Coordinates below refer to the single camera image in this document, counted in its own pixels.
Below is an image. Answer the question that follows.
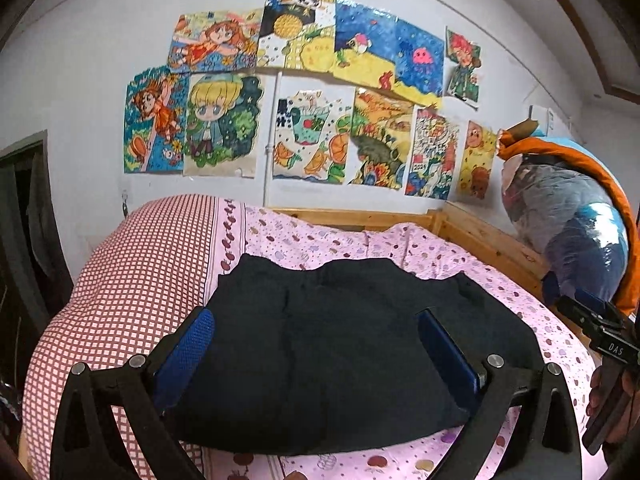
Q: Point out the blond boy cartoon poster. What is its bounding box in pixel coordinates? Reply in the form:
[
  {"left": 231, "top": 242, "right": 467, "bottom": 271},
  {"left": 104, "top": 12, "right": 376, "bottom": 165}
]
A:
[{"left": 183, "top": 73, "right": 264, "bottom": 179}]

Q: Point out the red haired figure poster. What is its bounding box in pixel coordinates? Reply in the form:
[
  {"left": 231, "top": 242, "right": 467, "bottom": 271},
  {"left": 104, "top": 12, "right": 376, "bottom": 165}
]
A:
[{"left": 446, "top": 28, "right": 482, "bottom": 110}]

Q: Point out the plastic wrapped bedding bundle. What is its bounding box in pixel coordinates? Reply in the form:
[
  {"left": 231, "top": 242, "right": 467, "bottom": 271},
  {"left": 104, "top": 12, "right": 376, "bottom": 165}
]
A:
[{"left": 502, "top": 155, "right": 629, "bottom": 304}]

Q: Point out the red checkered pillow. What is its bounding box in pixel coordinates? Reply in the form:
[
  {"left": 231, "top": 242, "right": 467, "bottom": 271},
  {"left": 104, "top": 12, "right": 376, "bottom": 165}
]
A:
[{"left": 23, "top": 194, "right": 245, "bottom": 479}]

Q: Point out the orange fruit drink poster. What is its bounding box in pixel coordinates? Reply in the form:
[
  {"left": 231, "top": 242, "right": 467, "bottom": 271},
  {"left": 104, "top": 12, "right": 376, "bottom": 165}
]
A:
[{"left": 272, "top": 90, "right": 352, "bottom": 184}]

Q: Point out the black padded jacket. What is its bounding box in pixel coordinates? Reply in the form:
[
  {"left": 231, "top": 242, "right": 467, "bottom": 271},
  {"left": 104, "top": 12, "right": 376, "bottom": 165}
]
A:
[{"left": 166, "top": 255, "right": 544, "bottom": 456}]

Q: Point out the swimming girl poster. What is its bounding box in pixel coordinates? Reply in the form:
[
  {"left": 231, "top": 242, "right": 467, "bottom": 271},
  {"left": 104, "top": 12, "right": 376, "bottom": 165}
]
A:
[{"left": 166, "top": 9, "right": 262, "bottom": 74}]

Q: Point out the wooden bed frame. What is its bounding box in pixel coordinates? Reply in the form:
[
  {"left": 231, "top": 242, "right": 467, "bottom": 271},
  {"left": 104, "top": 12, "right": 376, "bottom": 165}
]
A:
[{"left": 247, "top": 204, "right": 588, "bottom": 356}]

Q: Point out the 2024 dragon poster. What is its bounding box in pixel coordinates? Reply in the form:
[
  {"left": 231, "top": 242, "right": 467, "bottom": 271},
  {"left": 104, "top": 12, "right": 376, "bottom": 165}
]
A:
[{"left": 405, "top": 107, "right": 459, "bottom": 200}]

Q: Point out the bear and duck poster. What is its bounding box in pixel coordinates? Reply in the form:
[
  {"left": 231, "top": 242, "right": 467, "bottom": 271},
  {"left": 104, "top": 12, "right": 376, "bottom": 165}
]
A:
[{"left": 458, "top": 120, "right": 498, "bottom": 200}]

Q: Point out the orange haired girl poster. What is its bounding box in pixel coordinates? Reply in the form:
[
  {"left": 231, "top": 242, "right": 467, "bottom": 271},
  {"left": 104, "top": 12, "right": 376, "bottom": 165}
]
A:
[{"left": 122, "top": 66, "right": 189, "bottom": 174}]

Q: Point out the yellow moon poster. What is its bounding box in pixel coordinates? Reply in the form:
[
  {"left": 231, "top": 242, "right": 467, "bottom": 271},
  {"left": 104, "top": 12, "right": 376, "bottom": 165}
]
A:
[{"left": 256, "top": 0, "right": 336, "bottom": 73}]

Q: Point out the landscape fields poster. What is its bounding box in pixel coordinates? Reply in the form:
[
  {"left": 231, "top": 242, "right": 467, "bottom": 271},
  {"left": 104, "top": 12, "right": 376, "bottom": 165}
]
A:
[{"left": 350, "top": 88, "right": 414, "bottom": 191}]

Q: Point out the person right hand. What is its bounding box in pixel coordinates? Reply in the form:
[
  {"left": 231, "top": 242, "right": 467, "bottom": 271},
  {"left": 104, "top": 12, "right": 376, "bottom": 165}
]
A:
[{"left": 584, "top": 366, "right": 640, "bottom": 443}]

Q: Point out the blue sea jellyfish poster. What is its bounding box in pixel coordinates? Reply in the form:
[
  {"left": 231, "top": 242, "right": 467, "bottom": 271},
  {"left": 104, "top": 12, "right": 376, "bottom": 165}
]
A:
[{"left": 331, "top": 0, "right": 445, "bottom": 110}]

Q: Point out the pink apple print bedsheet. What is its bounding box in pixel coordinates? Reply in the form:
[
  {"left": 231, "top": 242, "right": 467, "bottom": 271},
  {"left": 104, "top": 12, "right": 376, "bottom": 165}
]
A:
[{"left": 202, "top": 198, "right": 596, "bottom": 479}]

